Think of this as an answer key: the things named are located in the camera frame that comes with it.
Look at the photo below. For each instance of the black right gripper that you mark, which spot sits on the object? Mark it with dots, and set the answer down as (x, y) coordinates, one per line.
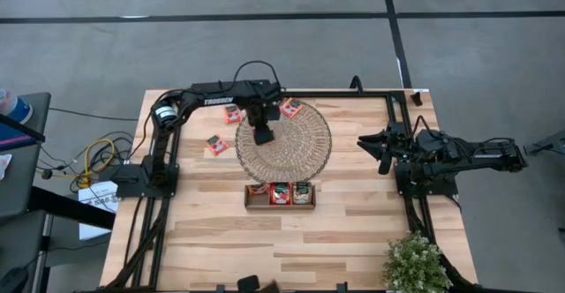
(399, 143)

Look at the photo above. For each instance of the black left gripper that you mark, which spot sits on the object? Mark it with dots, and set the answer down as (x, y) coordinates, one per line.
(264, 113)

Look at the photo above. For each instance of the orange tea packet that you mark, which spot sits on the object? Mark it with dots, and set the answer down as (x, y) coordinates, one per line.
(217, 145)
(232, 114)

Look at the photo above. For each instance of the wooden tea box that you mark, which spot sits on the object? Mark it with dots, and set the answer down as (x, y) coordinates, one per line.
(260, 202)

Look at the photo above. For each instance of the green white snack packet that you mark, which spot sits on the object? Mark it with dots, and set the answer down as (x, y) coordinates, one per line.
(302, 193)

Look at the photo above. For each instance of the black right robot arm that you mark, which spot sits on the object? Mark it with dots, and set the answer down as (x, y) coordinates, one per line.
(468, 156)

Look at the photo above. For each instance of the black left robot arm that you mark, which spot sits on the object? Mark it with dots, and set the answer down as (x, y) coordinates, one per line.
(159, 160)

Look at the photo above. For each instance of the round woven placemat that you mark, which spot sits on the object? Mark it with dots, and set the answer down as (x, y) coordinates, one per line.
(300, 152)

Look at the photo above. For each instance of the black clip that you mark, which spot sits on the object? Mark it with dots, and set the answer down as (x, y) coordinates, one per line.
(416, 99)

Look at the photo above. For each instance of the black flat bar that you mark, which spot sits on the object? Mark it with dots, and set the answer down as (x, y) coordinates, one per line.
(205, 85)

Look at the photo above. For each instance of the potted plant white flowers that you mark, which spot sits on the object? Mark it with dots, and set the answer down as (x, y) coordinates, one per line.
(415, 262)

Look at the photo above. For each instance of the grey metal object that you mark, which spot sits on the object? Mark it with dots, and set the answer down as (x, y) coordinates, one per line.
(547, 143)

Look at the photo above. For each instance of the white paper sheet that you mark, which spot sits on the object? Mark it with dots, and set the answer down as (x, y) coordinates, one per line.
(95, 196)

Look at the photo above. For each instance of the grey desk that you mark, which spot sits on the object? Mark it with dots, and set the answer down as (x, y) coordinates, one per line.
(22, 174)

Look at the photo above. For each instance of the blue white container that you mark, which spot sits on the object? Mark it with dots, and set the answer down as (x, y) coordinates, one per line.
(13, 105)

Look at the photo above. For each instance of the black computer mouse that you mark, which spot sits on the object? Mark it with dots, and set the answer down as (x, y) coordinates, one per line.
(11, 280)

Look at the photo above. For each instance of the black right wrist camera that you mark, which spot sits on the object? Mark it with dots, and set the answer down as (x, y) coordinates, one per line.
(385, 164)

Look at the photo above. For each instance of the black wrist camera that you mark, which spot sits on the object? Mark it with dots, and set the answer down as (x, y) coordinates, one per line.
(385, 164)
(273, 92)

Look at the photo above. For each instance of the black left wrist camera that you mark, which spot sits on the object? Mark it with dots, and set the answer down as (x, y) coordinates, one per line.
(273, 92)

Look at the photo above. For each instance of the black arched bracket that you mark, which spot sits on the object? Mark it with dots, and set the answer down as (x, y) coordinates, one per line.
(356, 83)

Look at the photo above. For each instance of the black exterior camera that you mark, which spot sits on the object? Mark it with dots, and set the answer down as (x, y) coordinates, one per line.
(248, 284)

